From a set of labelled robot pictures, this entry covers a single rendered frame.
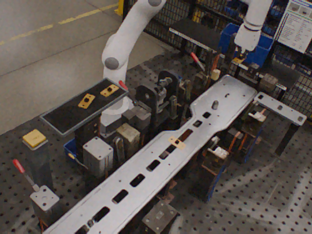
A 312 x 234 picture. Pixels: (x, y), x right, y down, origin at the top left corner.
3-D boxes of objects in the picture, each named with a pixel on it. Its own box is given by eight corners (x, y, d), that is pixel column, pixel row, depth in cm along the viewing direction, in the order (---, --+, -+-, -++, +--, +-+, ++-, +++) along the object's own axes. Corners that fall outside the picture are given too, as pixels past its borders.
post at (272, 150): (283, 161, 183) (306, 128, 163) (267, 151, 187) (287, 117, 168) (287, 155, 187) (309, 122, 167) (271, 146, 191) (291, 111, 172)
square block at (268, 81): (252, 128, 200) (274, 84, 176) (241, 122, 203) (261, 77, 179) (257, 122, 205) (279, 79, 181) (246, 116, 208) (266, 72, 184)
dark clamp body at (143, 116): (136, 176, 163) (144, 125, 137) (117, 161, 168) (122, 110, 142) (149, 164, 170) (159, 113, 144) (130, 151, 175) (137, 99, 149)
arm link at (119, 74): (100, 84, 168) (102, 45, 151) (108, 64, 181) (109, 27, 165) (122, 87, 168) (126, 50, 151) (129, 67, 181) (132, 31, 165)
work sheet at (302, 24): (304, 55, 187) (329, 8, 166) (271, 39, 196) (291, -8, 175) (305, 54, 188) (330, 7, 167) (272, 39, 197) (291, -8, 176)
